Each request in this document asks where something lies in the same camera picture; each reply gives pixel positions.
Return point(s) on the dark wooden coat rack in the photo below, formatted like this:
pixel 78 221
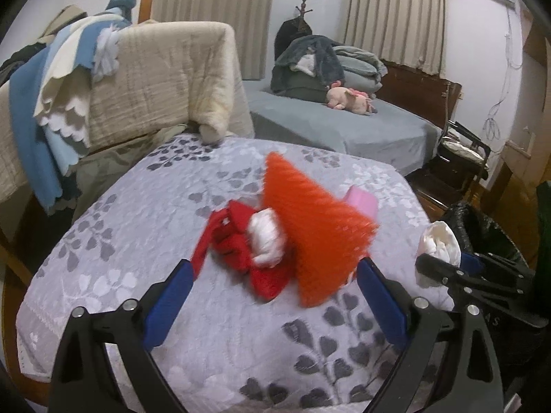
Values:
pixel 291 30

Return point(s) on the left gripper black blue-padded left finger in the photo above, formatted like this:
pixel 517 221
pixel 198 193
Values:
pixel 83 379

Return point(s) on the pink plastic packet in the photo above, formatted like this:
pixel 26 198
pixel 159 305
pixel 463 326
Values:
pixel 363 201

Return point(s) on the grey floral quilted cover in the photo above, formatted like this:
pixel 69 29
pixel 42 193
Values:
pixel 228 351

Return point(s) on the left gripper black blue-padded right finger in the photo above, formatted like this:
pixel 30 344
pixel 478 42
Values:
pixel 468 378

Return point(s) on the grey-sheeted bed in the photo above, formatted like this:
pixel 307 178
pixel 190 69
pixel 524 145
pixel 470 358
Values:
pixel 391 135

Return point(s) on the left beige curtain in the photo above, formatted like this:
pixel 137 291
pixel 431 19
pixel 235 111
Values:
pixel 248 18

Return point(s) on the blue white scalloped cloths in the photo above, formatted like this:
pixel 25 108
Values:
pixel 50 98

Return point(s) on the dark wooden headboard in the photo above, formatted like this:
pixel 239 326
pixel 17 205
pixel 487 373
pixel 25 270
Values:
pixel 430 97

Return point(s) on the brown wooden wardrobe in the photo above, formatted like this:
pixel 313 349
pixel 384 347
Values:
pixel 524 160

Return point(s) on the pink plush pig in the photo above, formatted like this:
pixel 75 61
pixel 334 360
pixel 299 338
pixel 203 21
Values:
pixel 339 97

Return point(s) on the pile of grey bedding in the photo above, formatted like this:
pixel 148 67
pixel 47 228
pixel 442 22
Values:
pixel 309 66

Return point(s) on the orange foam mesh sheet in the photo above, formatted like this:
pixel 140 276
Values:
pixel 327 235

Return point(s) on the beige quilted blanket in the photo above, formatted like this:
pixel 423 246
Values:
pixel 169 73

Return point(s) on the white tissue wad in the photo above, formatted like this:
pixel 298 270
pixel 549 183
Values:
pixel 439 241

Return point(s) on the black metal chair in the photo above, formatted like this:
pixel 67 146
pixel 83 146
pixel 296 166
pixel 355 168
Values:
pixel 459 164

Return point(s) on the right beige curtain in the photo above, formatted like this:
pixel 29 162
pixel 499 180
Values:
pixel 410 33

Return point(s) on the white tissue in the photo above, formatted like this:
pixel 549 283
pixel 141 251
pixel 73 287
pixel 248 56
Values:
pixel 266 238

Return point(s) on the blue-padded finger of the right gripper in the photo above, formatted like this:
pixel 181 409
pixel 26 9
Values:
pixel 470 264

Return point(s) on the beige curtain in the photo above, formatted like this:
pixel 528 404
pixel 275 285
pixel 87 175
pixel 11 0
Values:
pixel 248 18
pixel 410 33

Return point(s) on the black-lined trash bin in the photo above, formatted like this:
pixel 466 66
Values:
pixel 478 234

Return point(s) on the red cloth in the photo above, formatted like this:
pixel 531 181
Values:
pixel 225 234

